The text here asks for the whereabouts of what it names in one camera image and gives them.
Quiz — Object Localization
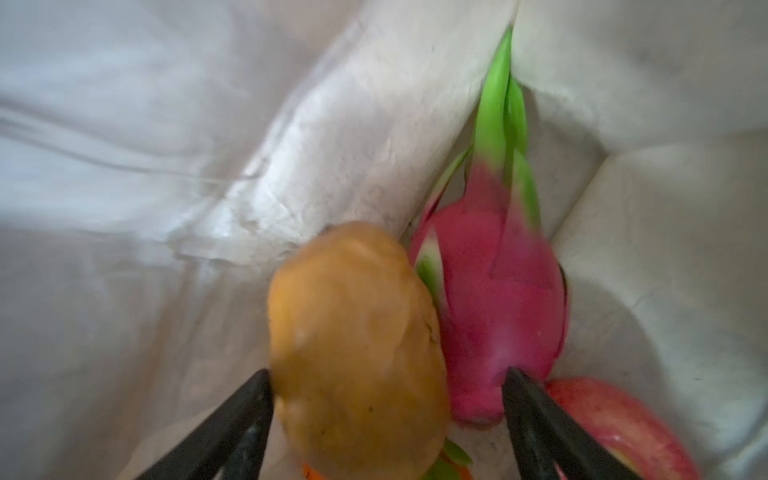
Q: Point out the red apple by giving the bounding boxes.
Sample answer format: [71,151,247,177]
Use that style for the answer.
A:
[544,376,700,480]

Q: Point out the brown potato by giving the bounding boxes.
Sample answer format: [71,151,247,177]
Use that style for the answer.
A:
[267,221,450,479]

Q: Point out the orange fruit with leaves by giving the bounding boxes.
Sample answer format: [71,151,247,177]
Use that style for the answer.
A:
[302,437,473,479]

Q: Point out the pink dragon fruit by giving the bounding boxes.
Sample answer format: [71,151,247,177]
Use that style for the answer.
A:
[409,32,569,429]

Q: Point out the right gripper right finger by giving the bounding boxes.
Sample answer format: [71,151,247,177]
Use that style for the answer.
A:
[502,368,638,480]

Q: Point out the cream canvas tote bag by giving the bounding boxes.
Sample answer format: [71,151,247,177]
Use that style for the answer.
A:
[1,1,767,479]

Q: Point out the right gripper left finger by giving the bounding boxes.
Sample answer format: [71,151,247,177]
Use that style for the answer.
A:
[139,368,274,480]

